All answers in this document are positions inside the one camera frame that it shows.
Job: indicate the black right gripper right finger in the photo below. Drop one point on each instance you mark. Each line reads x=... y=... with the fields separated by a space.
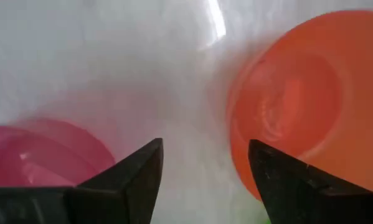
x=298 y=199

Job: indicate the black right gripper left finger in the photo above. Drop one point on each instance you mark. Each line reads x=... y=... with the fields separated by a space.
x=111 y=202

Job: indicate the small pink plastic bowl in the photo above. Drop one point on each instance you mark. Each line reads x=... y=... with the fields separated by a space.
x=43 y=155

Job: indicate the small orange plastic bowl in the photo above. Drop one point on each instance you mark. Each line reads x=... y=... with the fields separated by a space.
x=314 y=93

